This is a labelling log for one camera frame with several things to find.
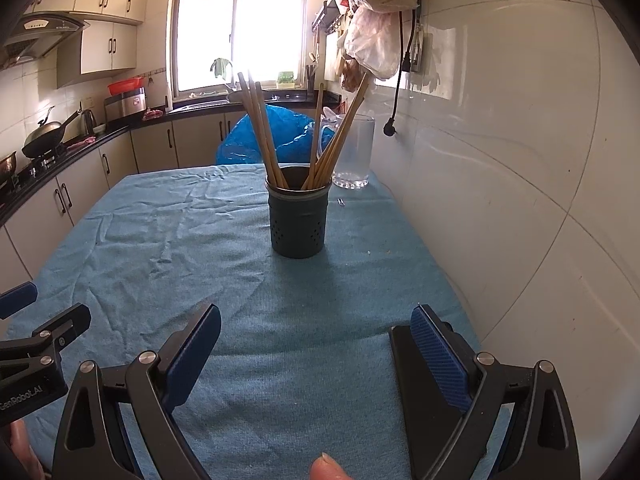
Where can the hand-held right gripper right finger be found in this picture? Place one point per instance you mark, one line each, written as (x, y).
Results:
(440, 360)

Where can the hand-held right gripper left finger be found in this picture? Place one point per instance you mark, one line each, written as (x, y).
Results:
(192, 360)

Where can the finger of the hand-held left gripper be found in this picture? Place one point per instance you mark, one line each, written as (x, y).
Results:
(65, 325)
(17, 299)

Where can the dark perforated utensil holder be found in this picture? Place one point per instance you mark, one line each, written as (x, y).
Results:
(298, 225)

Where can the bunch of wooden chopsticks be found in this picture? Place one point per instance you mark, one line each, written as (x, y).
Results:
(260, 125)

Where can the person's left hand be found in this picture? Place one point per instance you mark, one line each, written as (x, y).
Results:
(17, 452)

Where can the person's right hand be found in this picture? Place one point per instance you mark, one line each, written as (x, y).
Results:
(330, 469)

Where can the black smartphone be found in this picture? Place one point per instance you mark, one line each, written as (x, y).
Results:
(400, 352)

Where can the blue towel tablecloth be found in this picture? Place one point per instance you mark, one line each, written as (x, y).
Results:
(200, 240)

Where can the stainless steel pot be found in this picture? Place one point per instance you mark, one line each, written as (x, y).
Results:
(7, 164)

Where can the gas stove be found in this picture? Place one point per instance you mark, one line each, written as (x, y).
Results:
(42, 162)

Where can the black wok with lid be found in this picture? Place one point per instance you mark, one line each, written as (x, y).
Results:
(45, 137)

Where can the pink cloth by stove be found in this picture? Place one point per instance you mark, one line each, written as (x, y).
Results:
(81, 142)

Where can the electric kettle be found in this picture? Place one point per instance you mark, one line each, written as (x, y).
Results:
(88, 122)

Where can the black kitchen countertop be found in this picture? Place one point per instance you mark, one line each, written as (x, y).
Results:
(115, 132)

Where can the cream base cabinets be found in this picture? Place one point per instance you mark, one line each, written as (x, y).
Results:
(150, 147)

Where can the silver rice cooker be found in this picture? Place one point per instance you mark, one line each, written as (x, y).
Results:
(125, 106)

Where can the clear glass pitcher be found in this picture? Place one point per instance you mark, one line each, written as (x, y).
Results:
(357, 155)

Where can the blue plastic bag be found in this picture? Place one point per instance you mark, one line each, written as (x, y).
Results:
(240, 142)

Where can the pink cloth by sink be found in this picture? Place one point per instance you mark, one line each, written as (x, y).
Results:
(152, 114)

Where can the red plastic basin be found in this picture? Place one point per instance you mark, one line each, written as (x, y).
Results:
(125, 86)

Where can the white bottle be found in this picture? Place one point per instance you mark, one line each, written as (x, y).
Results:
(168, 104)

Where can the steel kitchen sink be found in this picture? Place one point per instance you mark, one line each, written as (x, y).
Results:
(200, 105)

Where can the glass range hood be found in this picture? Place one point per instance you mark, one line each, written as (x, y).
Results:
(40, 32)

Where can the sink faucet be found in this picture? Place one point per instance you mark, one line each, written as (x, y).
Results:
(229, 87)

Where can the green container on sill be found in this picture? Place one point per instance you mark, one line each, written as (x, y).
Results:
(285, 79)

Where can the countertop chopstick holder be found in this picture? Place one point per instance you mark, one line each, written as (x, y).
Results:
(310, 80)

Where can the white cutting board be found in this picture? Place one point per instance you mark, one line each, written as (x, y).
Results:
(332, 57)

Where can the pale pink plastic bag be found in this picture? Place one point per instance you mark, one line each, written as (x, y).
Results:
(372, 45)

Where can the kitchen window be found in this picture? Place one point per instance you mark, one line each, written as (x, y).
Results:
(235, 25)

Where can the small cream wall cabinet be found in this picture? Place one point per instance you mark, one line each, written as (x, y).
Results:
(100, 52)

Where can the white wall socket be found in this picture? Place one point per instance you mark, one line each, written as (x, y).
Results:
(422, 52)

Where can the metal wall rack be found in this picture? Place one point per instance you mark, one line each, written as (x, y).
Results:
(330, 15)

